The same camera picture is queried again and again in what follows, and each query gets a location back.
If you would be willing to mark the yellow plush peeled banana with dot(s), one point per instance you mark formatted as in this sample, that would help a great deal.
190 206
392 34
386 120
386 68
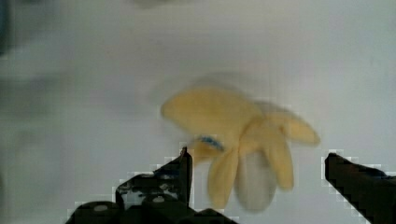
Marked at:
247 146

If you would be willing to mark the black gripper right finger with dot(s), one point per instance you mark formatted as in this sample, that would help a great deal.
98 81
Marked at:
370 191

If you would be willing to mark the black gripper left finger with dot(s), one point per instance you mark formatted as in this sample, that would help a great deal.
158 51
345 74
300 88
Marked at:
172 179

